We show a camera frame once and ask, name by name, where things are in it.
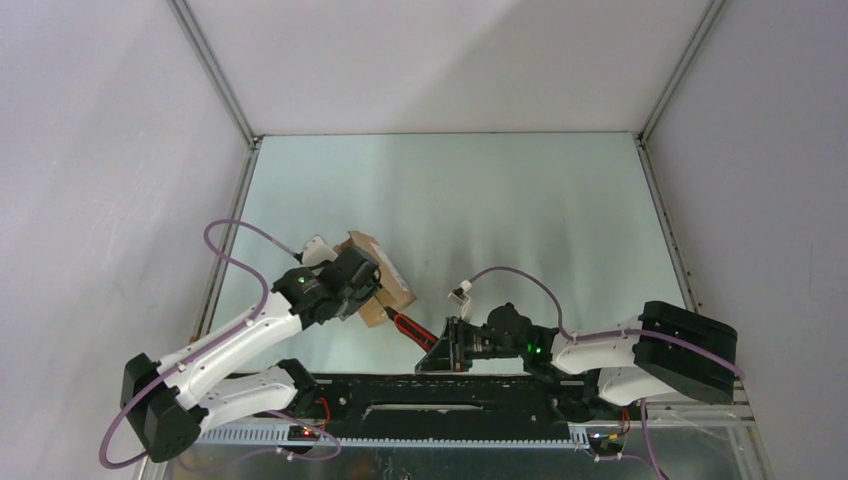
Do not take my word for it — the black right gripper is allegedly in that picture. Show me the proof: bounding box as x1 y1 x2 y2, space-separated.
416 316 525 374

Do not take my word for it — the red black utility knife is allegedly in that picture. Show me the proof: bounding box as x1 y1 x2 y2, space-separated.
384 307 439 352

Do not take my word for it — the brown cardboard express box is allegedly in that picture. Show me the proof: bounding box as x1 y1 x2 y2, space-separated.
334 230 417 328

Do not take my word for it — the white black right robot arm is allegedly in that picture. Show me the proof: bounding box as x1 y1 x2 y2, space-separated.
415 301 740 418

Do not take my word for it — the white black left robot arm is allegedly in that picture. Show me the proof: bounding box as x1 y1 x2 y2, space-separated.
119 247 381 463

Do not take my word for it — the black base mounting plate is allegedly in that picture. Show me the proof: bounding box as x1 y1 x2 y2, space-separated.
277 359 640 440

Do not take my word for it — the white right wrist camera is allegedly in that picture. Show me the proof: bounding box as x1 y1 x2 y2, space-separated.
448 280 473 321

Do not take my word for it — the grey cable duct rail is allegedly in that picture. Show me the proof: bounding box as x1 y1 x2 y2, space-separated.
195 422 590 450

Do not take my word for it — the aluminium frame post left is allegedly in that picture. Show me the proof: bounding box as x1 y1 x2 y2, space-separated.
166 0 260 149

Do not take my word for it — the aluminium frame post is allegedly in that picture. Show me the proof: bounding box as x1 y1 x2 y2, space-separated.
635 0 731 148
166 0 260 149

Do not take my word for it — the aluminium frame post right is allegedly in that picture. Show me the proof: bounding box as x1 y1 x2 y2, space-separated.
635 0 731 148

